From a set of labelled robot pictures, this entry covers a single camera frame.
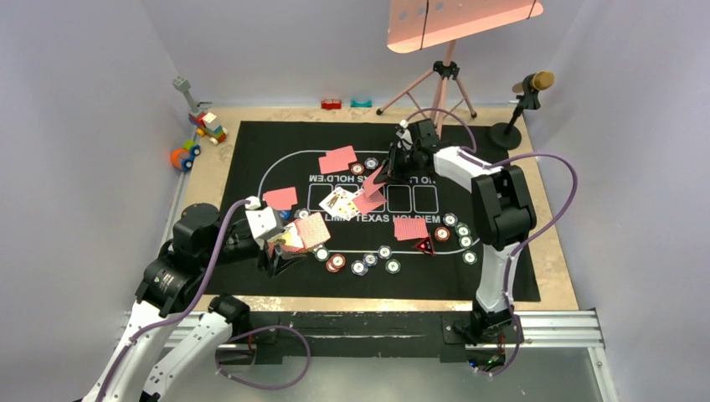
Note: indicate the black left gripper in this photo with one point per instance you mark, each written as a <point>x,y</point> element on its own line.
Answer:
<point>275,261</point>

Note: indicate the black poker felt mat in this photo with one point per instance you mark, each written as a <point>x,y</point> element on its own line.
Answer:
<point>270,155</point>

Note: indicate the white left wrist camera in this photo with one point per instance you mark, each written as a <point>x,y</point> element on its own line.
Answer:
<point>265,222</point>

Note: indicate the red playing card box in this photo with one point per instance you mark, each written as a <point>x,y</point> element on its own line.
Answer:
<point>301,236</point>

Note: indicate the red toy block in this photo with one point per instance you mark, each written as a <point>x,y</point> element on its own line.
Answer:
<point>331,104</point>

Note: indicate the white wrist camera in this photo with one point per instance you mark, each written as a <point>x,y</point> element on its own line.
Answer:
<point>405,140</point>
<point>265,222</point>

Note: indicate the colourful toy block train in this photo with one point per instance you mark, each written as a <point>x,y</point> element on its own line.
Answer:
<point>206,123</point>

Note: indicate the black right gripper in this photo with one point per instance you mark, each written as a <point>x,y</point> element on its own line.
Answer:
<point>391,171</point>

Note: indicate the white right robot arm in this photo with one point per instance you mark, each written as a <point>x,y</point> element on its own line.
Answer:
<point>503,215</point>

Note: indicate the orange toy wheel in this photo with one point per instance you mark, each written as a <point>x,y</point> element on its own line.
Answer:
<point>183,158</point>

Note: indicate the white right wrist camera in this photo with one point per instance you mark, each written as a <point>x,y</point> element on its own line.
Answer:
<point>405,140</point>

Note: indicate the gold microphone on stand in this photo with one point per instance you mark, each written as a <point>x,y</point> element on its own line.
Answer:
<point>506,135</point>

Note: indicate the pink music stand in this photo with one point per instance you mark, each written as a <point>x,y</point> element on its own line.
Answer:
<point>415,25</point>

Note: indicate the red triangular dealer button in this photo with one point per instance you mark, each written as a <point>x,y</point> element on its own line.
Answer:
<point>425,246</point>

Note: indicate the red poker chip stack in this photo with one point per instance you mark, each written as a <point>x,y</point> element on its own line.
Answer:
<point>335,263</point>

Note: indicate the teal toy block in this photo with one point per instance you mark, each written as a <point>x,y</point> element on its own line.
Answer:
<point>361,103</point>

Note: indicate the face-up playing card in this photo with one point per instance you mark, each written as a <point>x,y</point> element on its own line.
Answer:
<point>330,203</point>
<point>345,206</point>

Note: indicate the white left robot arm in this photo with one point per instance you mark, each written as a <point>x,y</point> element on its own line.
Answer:
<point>170,289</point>

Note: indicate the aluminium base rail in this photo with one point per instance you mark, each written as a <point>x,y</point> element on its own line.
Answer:
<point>411,335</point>

